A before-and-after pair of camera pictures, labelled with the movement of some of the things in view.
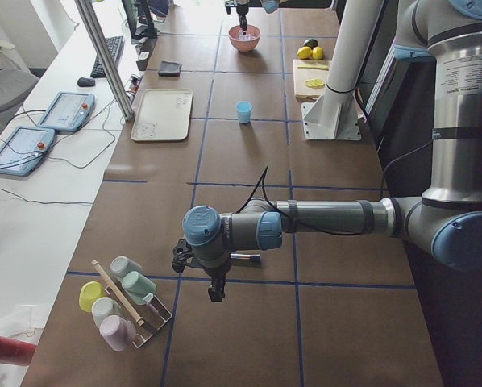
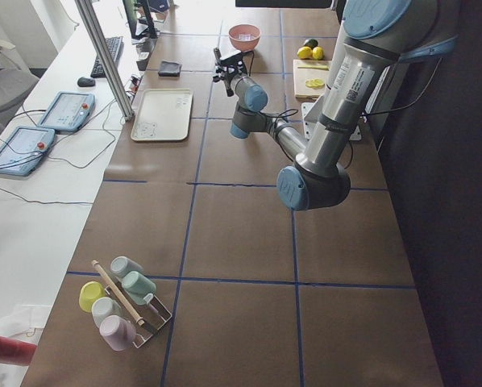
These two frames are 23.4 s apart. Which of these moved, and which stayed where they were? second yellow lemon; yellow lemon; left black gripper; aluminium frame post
Moved: left black gripper
Stayed: yellow lemon; aluminium frame post; second yellow lemon
